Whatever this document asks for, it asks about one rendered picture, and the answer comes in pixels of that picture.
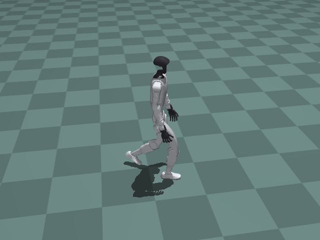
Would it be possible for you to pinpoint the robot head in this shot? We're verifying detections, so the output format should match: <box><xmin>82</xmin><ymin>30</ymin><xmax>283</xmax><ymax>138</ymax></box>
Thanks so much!
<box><xmin>153</xmin><ymin>56</ymin><xmax>170</xmax><ymax>79</ymax></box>

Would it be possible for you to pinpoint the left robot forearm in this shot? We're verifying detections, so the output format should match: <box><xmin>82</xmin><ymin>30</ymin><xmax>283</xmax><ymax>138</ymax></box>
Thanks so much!
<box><xmin>164</xmin><ymin>92</ymin><xmax>171</xmax><ymax>110</ymax></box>

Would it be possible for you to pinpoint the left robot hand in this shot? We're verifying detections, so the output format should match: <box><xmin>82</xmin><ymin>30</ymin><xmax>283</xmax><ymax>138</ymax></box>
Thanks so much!
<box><xmin>167</xmin><ymin>104</ymin><xmax>179</xmax><ymax>122</ymax></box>

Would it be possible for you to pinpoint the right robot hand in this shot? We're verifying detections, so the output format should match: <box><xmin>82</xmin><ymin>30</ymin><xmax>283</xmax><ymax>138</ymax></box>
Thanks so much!
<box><xmin>160</xmin><ymin>125</ymin><xmax>174</xmax><ymax>143</ymax></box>

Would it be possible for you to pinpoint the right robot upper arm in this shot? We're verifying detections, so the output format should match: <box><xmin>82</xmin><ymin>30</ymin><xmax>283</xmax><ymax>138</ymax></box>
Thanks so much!
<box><xmin>151</xmin><ymin>82</ymin><xmax>162</xmax><ymax>111</ymax></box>

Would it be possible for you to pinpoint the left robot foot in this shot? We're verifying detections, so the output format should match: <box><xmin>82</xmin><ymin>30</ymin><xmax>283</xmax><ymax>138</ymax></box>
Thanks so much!
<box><xmin>125</xmin><ymin>151</ymin><xmax>142</xmax><ymax>165</ymax></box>

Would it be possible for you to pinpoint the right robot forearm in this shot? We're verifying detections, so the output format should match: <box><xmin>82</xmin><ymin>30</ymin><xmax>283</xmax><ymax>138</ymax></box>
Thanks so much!
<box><xmin>153</xmin><ymin>106</ymin><xmax>165</xmax><ymax>131</ymax></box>

